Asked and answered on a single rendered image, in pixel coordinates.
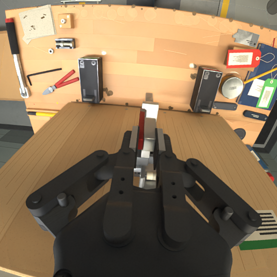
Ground yellow and black screwdriver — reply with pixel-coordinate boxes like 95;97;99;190
26;111;58;118

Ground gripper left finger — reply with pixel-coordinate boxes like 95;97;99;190
25;125;140;248

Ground green paper tag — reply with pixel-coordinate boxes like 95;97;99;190
255;78;277;109

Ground silver bar handle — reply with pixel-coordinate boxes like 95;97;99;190
60;0;102;5

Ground dark frame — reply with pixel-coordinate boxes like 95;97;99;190
252;112;277;153

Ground yellow pencil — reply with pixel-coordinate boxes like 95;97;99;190
243;67;277;85

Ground blue clipboard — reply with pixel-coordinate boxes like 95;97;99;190
236;42;277;111

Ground black hex key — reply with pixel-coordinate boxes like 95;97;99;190
26;67;63;87

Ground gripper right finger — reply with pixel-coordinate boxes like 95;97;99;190
154;127;263;252

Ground dark blue marker pen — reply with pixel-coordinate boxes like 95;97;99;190
212;101;238;111
242;109;269;122

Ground beige speckled paper sheet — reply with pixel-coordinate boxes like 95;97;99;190
18;4;58;45

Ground silver metal clamp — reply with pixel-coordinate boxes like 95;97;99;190
54;37;76;50

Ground dark round disc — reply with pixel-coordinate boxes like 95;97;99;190
233;127;247;141

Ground ratchet wrench with black grip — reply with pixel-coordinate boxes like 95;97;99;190
5;18;31;99

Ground red handled pliers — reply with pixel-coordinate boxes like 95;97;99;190
41;69;80;96

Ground blue and red box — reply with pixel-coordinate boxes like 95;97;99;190
246;144;276;183

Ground grey torn paper tag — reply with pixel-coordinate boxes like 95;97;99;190
232;28;261;48

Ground red paper tag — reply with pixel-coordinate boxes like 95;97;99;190
226;48;276;69

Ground white and red rail shuttle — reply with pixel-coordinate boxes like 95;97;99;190
132;92;160;190

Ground wooden block with metal stud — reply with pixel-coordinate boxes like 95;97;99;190
57;13;75;30

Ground tan grooved wooden panel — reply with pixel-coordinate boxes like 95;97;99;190
0;101;277;277

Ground white paper note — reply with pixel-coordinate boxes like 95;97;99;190
247;78;266;98

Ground round silver tin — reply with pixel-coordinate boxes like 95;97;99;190
220;74;245;100

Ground dark grey upright block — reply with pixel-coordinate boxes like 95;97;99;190
189;66;224;114
77;56;104;104

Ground green and white striped box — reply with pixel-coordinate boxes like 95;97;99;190
238;209;277;252

